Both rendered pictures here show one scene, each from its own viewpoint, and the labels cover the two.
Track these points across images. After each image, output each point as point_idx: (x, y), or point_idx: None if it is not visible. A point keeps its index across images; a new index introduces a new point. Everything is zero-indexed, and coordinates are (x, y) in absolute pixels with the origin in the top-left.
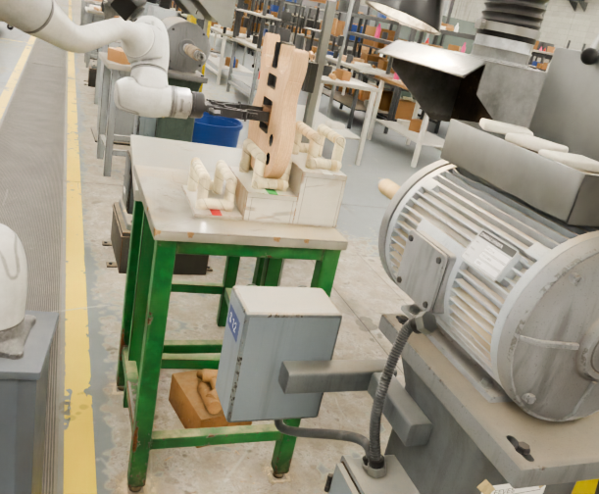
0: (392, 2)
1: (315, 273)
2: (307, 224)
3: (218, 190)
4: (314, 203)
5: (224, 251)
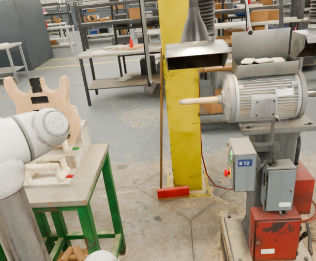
0: (205, 38)
1: (103, 166)
2: (87, 150)
3: (38, 172)
4: (85, 140)
5: (94, 185)
